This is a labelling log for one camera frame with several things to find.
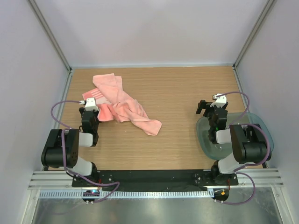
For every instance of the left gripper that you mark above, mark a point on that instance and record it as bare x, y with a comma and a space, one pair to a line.
96, 112

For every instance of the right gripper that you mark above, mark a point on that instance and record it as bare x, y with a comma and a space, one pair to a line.
203, 104

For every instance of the pink bunny towel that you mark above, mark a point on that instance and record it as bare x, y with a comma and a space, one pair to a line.
105, 106

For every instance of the plain pink towel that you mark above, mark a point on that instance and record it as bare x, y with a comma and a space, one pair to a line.
125, 108

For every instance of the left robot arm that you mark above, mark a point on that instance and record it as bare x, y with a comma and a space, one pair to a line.
61, 149

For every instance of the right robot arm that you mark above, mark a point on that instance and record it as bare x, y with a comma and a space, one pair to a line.
229, 165

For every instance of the clear blue plastic tray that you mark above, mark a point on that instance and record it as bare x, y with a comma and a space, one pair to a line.
245, 139

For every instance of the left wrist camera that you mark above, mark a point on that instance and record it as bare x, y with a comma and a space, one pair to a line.
89, 104

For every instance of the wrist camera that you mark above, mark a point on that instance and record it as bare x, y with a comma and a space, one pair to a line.
219, 100
89, 104

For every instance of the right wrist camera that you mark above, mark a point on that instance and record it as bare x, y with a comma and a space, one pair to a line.
219, 100

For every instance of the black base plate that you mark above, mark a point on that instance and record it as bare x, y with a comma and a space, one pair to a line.
147, 177

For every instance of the white slotted cable duct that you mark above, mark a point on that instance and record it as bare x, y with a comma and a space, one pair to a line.
93, 194

